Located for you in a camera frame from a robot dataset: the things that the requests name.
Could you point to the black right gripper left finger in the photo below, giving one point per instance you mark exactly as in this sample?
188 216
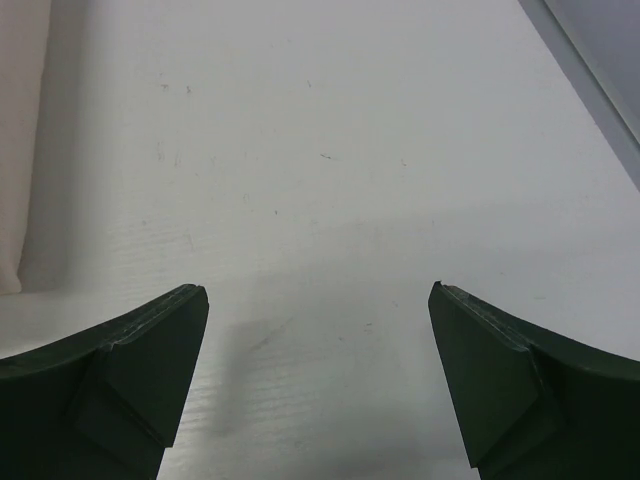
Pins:
106 402

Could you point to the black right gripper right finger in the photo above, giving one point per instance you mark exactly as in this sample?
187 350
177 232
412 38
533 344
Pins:
531 403

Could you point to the beige cloth wrap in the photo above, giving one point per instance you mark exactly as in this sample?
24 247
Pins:
24 36

